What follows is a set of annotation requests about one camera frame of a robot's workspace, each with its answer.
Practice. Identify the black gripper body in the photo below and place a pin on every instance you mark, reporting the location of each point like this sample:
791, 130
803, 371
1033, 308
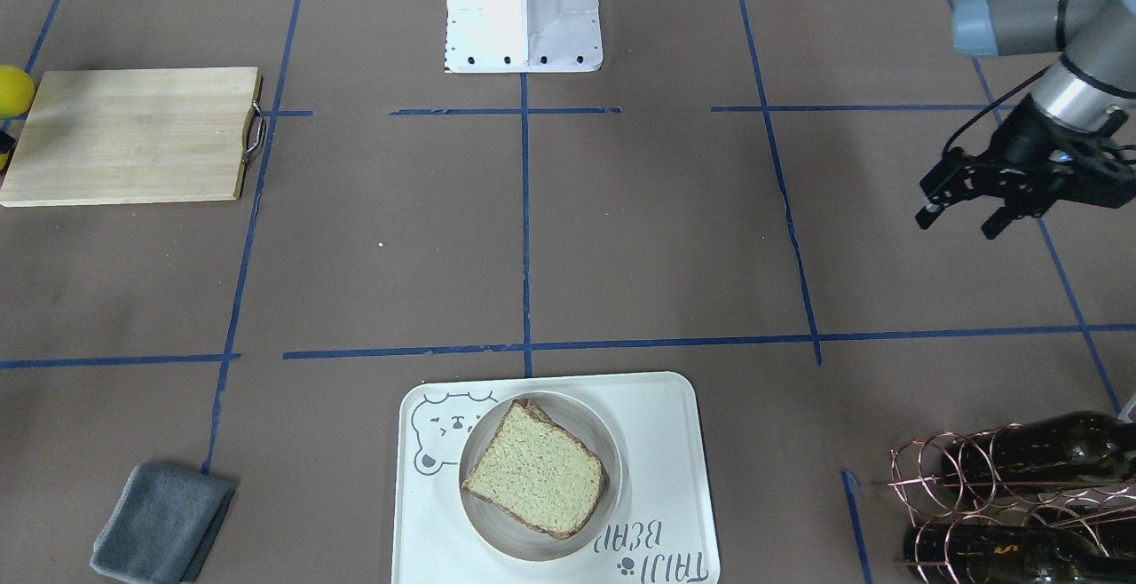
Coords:
1023, 136

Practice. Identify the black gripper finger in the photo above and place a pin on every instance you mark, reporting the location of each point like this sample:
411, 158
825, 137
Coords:
1005, 215
929, 213

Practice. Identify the bread slice toast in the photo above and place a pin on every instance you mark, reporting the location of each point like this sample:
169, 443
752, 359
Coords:
538, 473

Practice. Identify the white plate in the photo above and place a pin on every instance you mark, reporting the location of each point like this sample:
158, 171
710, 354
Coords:
501, 533

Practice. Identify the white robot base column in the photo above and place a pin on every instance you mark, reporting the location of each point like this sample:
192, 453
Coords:
500, 36

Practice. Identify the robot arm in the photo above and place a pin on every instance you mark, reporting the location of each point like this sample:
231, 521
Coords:
1093, 41

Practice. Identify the cream bear tray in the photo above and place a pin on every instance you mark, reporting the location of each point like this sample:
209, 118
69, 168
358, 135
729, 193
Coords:
662, 531

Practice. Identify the dark green wine bottle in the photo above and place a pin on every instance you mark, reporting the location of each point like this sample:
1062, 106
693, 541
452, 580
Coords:
1082, 448

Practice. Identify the olive wine bottle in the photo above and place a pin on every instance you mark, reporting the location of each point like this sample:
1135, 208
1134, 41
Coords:
972, 553

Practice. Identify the wooden cutting board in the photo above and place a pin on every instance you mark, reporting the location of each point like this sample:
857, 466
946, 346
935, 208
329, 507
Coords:
134, 136

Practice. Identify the grey folded cloth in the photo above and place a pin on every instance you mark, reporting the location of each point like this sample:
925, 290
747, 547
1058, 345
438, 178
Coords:
164, 525

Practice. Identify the yellow lemon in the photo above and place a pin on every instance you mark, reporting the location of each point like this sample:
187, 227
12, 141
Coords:
17, 90

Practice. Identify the copper wire bottle rack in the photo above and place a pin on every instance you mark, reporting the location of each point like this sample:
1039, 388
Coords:
1101, 513

